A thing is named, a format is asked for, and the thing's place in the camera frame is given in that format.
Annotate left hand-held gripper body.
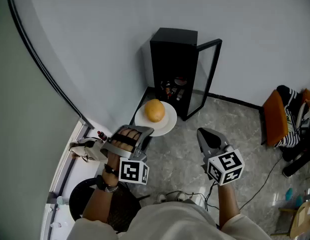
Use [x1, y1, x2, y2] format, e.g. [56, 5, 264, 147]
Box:
[101, 124, 155, 186]

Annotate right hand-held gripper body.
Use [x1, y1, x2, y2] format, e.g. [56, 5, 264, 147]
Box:
[201, 144, 245, 187]

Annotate white round plate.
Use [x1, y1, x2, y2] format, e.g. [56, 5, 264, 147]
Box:
[134, 100, 178, 138]

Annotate yellow-brown potato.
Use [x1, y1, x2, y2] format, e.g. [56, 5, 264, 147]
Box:
[144, 98, 166, 123]

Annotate black mini fridge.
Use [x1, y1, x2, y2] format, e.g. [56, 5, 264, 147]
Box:
[149, 27, 223, 122]

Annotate person's left forearm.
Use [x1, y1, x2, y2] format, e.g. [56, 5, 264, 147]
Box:
[82, 151, 122, 226]

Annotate person's right forearm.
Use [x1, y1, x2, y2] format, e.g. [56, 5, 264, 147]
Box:
[217, 182, 240, 229]

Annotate person's left hand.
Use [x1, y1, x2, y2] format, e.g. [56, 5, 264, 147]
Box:
[111, 128, 141, 152]

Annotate black smartwatch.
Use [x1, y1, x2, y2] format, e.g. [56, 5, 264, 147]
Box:
[96, 175, 107, 191]

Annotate white handbag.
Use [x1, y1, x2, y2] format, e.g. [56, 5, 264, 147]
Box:
[69, 136, 109, 163]

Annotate cream shirt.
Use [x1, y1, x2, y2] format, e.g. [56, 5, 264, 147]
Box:
[67, 201, 272, 240]

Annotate light wooden chair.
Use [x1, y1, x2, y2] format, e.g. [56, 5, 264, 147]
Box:
[271, 200, 310, 240]

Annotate black bead bracelet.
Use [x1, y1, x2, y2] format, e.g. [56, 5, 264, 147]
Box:
[104, 163, 119, 177]

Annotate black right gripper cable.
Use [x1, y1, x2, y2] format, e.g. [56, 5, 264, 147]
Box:
[204, 181, 220, 211]

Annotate thin black floor cable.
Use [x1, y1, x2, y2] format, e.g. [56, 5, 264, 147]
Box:
[239, 156, 283, 211]

